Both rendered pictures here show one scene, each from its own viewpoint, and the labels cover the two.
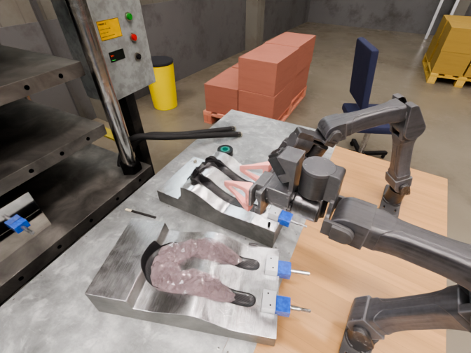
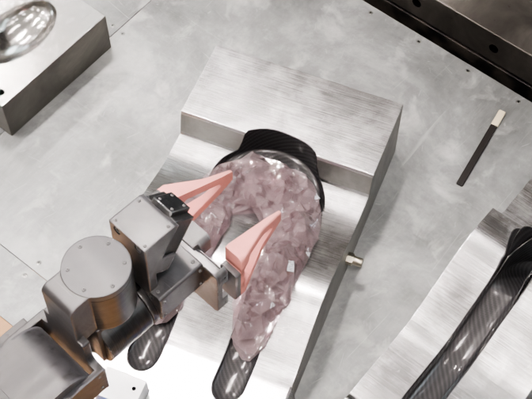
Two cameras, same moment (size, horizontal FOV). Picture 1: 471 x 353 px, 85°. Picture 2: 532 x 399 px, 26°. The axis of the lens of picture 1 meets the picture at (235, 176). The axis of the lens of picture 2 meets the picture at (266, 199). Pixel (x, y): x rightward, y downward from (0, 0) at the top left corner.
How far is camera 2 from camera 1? 0.95 m
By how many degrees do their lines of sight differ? 62
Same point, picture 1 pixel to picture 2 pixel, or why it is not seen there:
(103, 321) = not seen: hidden behind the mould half
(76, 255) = (362, 33)
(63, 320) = (217, 42)
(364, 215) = (14, 378)
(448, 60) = not seen: outside the picture
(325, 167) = (87, 275)
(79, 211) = (516, 14)
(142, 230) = (356, 128)
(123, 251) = (302, 95)
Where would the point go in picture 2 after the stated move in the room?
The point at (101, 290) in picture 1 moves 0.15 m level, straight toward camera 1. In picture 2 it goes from (215, 70) to (117, 126)
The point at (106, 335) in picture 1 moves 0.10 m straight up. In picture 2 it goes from (169, 112) to (164, 69)
